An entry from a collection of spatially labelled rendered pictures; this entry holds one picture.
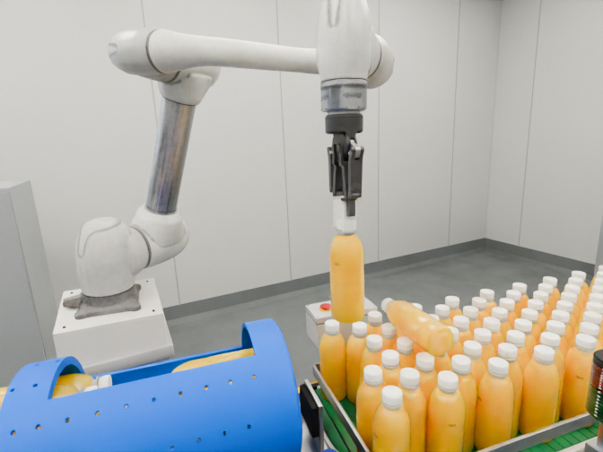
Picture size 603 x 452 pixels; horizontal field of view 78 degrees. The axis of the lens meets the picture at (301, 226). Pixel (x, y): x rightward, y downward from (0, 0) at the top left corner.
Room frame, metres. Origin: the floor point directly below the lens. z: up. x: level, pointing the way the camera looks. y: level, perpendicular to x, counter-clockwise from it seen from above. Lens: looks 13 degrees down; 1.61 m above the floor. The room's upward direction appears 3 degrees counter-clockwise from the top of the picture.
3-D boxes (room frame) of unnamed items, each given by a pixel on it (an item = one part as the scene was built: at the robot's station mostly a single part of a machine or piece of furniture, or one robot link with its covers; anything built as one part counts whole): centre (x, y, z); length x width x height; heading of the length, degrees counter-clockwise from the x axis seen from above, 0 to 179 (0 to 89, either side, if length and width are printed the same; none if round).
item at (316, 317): (1.07, -0.11, 1.05); 0.20 x 0.10 x 0.10; 108
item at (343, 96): (0.76, -0.09, 1.68); 0.09 x 0.09 x 0.06
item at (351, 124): (0.76, -0.09, 1.61); 0.08 x 0.07 x 0.09; 16
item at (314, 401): (0.73, 0.00, 0.99); 0.10 x 0.02 x 0.12; 18
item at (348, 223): (0.74, -0.10, 1.45); 0.03 x 0.01 x 0.07; 106
